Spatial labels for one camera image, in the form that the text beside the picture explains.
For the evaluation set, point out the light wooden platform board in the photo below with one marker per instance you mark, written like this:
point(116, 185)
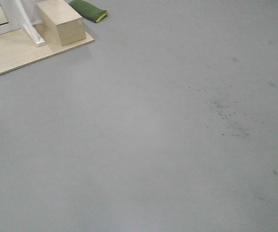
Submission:
point(18, 50)

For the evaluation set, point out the white wooden support brace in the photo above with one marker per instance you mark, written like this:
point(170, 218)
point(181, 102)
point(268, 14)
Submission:
point(25, 23)

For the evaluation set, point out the green cushion bag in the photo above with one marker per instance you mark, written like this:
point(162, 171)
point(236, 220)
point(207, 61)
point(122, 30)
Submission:
point(88, 11)

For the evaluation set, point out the light wooden box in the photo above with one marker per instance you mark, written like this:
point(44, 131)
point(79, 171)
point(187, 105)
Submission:
point(65, 24)

